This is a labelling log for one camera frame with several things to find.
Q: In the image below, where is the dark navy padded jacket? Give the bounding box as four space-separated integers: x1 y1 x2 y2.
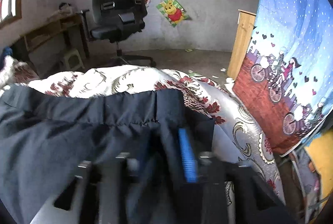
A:
1 85 215 223

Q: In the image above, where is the floral white red bedspread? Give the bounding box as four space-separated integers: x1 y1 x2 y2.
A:
0 54 286 206

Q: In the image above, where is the yellow folded fabric in wardrobe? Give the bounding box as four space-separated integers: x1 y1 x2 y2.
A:
305 129 333 200

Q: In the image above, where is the blue cartoon wardrobe curtain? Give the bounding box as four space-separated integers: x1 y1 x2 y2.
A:
233 0 332 155

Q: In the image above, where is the small white plastic stool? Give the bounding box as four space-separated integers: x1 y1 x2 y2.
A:
61 48 85 71

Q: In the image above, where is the dark blue pillow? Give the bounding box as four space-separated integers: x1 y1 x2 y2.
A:
0 47 13 70

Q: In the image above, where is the light wooden cabinet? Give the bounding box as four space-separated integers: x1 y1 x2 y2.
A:
227 9 256 80

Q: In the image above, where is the wooden desk with shelf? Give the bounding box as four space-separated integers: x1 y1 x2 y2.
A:
10 12 90 64

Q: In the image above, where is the Winnie the Pooh poster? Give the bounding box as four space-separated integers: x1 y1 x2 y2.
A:
156 0 189 27

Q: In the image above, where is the black mesh office chair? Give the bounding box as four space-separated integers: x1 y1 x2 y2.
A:
80 0 156 67

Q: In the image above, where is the window with brown frame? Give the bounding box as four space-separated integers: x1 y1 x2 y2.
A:
0 0 22 29

